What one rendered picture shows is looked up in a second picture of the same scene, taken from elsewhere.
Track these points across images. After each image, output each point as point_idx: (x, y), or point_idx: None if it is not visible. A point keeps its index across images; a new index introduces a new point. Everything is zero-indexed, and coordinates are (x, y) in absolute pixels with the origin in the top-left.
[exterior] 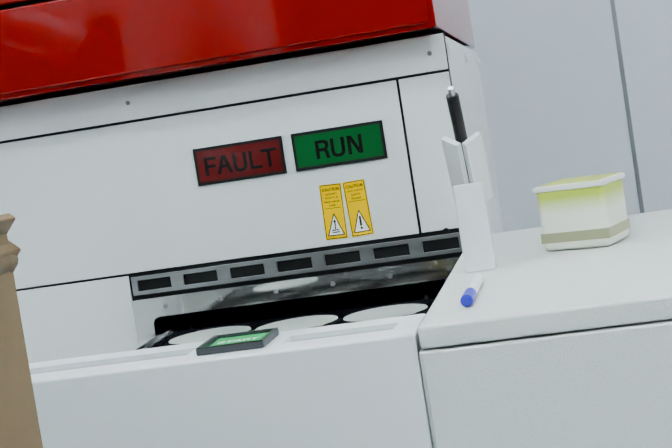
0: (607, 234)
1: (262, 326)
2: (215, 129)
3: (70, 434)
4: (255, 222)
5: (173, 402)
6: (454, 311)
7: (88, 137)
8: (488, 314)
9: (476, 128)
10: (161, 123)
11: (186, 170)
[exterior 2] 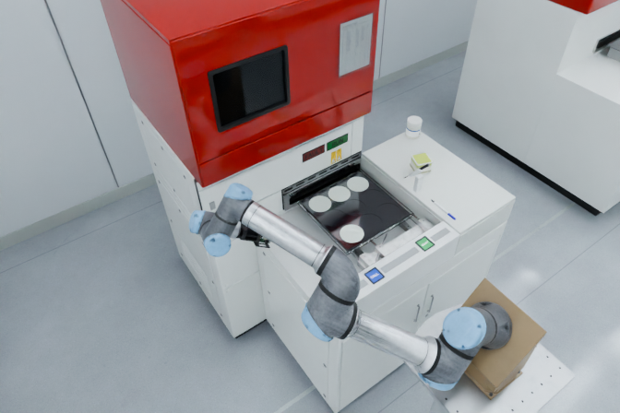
0: (430, 171)
1: (329, 195)
2: (308, 147)
3: (406, 276)
4: (315, 166)
5: (423, 262)
6: (455, 222)
7: (274, 159)
8: (467, 225)
9: None
10: (294, 149)
11: (299, 159)
